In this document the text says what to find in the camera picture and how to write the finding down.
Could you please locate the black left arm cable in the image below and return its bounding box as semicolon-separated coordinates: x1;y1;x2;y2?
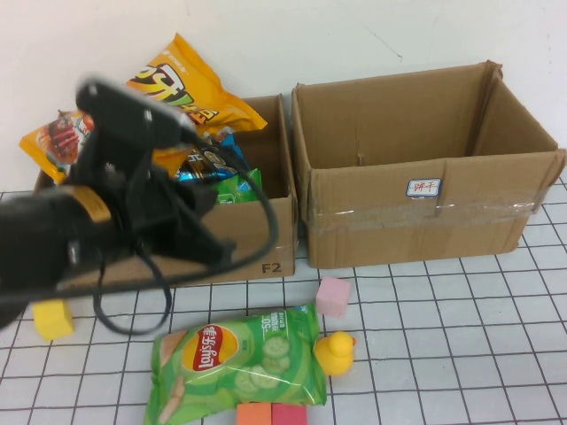
90;127;279;336

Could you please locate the pink foam cube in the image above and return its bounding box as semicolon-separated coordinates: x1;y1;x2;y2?
315;276;353;319

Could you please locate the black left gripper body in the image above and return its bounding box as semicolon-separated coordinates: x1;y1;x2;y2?
66;132;196;259

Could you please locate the cardboard box with F2 print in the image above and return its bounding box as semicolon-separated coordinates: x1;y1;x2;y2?
21;93;299;297

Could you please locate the orange foam block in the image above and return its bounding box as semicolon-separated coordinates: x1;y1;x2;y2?
237;401;273;425

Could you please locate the green Lay's cucumber chips bag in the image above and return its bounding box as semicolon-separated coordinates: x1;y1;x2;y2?
144;303;328;425

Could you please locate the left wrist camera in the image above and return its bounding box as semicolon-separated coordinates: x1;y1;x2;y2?
74;73;198;150

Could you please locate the yellow rubber duck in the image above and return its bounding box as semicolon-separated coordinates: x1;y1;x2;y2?
313;330;358;377

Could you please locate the taped cardboard box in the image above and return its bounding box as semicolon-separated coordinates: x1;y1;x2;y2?
290;59;567;269

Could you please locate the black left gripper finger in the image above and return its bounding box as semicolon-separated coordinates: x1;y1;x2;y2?
176;184;219;219
176;212;238;268

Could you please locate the red foam block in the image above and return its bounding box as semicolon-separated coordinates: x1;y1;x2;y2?
271;403;309;425

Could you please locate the yellow fries snack bag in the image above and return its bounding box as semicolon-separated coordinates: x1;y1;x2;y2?
18;33;269;185

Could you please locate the plain green snack bag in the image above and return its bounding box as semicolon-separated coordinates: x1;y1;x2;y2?
210;166;263;205

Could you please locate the yellow foam cube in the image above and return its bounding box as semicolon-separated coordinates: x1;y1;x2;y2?
34;298;75;342

